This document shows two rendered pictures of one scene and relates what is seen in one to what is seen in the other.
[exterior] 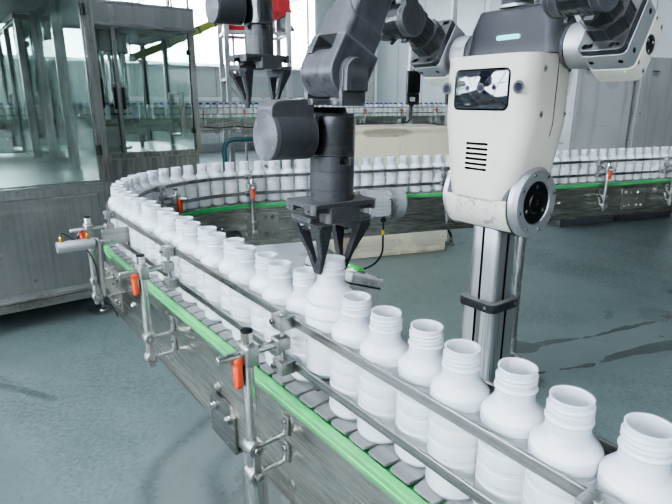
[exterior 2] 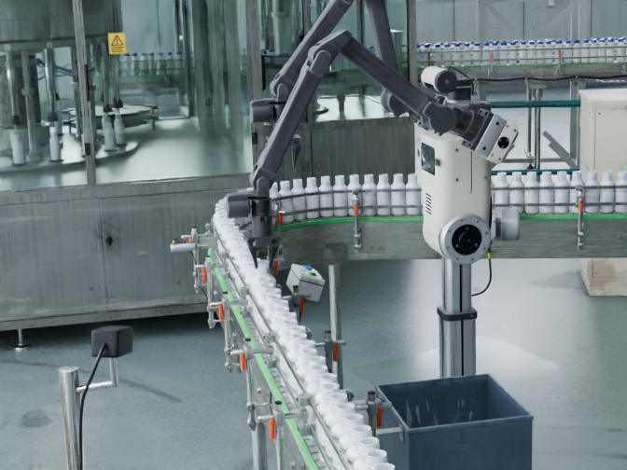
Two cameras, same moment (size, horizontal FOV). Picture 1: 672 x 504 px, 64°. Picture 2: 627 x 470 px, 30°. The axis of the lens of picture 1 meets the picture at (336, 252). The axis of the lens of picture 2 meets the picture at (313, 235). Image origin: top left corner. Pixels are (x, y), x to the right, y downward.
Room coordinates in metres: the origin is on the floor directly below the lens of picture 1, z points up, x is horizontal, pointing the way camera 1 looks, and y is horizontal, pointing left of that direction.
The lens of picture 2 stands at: (-2.16, -1.53, 2.02)
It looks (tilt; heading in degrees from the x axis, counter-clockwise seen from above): 13 degrees down; 26
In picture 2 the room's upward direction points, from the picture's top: 2 degrees counter-clockwise
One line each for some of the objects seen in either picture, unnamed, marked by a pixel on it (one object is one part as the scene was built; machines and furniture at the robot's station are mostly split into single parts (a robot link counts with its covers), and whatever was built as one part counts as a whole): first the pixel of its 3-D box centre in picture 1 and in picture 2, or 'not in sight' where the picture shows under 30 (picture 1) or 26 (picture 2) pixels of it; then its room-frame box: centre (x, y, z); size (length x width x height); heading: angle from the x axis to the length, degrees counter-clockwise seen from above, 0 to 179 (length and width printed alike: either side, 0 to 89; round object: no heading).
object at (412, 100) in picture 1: (411, 88); not in sight; (6.88, -0.94, 1.55); 0.17 x 0.15 x 0.42; 109
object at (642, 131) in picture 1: (641, 139); not in sight; (6.66, -3.75, 0.96); 0.82 x 0.50 x 1.91; 109
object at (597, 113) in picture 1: (582, 140); not in sight; (6.38, -2.90, 0.96); 0.82 x 0.50 x 1.91; 109
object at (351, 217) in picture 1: (334, 237); (265, 252); (0.69, 0.00, 1.23); 0.07 x 0.07 x 0.09; 37
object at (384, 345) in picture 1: (383, 373); (268, 313); (0.58, -0.06, 1.08); 0.06 x 0.06 x 0.17
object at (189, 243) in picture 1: (194, 262); (239, 263); (1.05, 0.29, 1.08); 0.06 x 0.06 x 0.17
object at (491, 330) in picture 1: (483, 368); (457, 368); (1.24, -0.38, 0.74); 0.11 x 0.11 x 0.40; 37
